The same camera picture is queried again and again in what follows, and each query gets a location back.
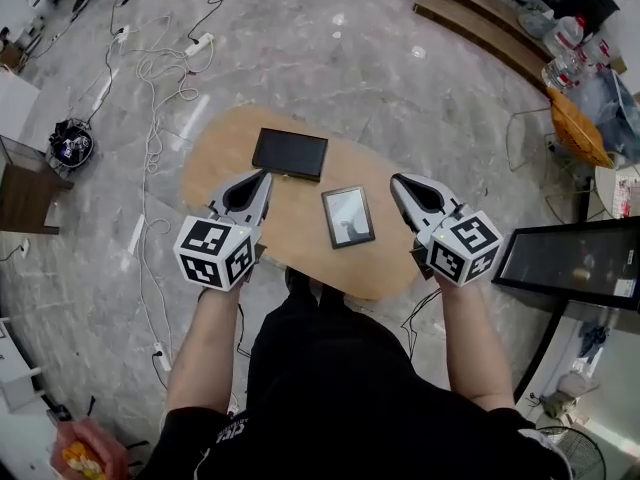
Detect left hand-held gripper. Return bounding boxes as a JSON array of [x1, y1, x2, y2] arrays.
[[173, 170, 274, 292]]

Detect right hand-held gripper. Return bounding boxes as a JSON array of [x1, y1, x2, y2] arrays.
[[390, 173, 504, 288]]

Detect framed deer picture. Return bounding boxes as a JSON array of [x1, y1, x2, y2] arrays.
[[320, 184, 377, 250]]

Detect person's left forearm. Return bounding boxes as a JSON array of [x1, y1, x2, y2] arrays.
[[166, 280, 249, 417]]

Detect person's right forearm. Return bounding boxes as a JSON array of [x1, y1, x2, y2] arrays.
[[432, 272, 516, 412]]

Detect wooden coffee table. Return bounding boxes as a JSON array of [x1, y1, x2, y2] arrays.
[[180, 105, 424, 302]]

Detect black rectangular box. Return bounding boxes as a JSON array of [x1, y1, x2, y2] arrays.
[[251, 127, 330, 183]]

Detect person's black shoe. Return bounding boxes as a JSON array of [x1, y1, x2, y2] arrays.
[[284, 266, 313, 294]]

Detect orange woven metal chair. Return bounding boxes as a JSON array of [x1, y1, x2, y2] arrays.
[[505, 86, 616, 172]]

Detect wooden step platform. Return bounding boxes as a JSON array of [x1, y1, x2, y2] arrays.
[[412, 0, 554, 94]]

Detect clear red label bottle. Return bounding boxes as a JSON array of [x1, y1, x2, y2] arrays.
[[541, 52, 586, 92]]

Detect round white table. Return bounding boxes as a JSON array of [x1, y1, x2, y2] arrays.
[[594, 165, 640, 219]]

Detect clear blue plastic bag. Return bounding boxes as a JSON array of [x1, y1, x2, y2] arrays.
[[574, 67, 640, 162]]

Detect person's black clothing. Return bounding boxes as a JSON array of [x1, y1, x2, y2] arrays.
[[159, 267, 574, 480]]

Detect clear plastic basin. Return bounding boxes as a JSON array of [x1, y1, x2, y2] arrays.
[[517, 7, 556, 37]]

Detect dark wooden vanity cabinet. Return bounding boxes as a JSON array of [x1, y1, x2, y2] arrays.
[[0, 135, 75, 234]]

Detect large clear water jug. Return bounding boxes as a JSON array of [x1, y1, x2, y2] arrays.
[[543, 15, 590, 54]]

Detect blue cloth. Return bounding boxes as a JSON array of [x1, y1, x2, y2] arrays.
[[578, 322, 610, 359]]

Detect white shelf rack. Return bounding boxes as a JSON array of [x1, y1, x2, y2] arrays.
[[0, 317, 46, 414]]

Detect black floor fan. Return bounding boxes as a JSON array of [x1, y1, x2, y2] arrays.
[[519, 425, 609, 480]]

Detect long white cable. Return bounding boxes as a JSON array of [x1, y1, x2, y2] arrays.
[[134, 15, 201, 369]]

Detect black cable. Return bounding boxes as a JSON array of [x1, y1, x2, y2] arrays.
[[399, 287, 444, 359], [234, 302, 254, 359]]

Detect round black cable-filled base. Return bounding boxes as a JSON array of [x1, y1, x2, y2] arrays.
[[48, 117, 95, 169]]

